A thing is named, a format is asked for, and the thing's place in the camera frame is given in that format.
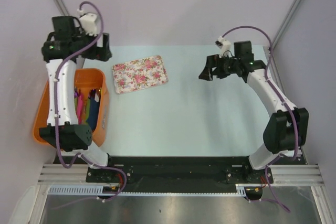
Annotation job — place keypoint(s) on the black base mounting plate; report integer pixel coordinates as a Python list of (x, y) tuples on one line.
[(194, 176)]

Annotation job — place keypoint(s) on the silver table knife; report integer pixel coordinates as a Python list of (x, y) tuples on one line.
[(97, 97)]

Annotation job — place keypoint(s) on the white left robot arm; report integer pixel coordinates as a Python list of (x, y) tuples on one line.
[(71, 37)]

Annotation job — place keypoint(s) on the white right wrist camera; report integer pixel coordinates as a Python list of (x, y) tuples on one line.
[(224, 45)]

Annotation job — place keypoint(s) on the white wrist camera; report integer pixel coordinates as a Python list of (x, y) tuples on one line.
[(224, 45), (89, 22)]

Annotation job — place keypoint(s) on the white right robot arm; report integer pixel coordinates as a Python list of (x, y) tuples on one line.
[(286, 129)]

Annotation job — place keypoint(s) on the aluminium frame rail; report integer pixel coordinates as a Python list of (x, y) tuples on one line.
[(56, 174)]

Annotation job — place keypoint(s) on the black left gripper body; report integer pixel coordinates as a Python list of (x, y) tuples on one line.
[(93, 52)]

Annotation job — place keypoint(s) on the floral rectangular tray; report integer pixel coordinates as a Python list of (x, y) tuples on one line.
[(139, 74)]

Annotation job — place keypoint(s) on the orange plastic basket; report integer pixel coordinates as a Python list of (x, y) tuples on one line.
[(85, 81)]

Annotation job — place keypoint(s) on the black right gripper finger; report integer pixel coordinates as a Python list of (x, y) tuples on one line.
[(207, 73), (212, 61)]

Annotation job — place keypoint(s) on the pink napkin roll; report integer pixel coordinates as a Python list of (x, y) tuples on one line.
[(79, 103)]

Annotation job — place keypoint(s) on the dark blue paper napkin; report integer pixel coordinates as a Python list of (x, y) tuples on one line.
[(92, 112)]

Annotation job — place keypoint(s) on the white slotted cable duct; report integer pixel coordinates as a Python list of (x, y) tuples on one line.
[(75, 190)]

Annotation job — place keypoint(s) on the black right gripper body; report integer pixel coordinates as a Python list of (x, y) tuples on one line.
[(227, 66)]

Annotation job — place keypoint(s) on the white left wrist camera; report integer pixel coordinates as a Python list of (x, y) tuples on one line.
[(89, 22)]

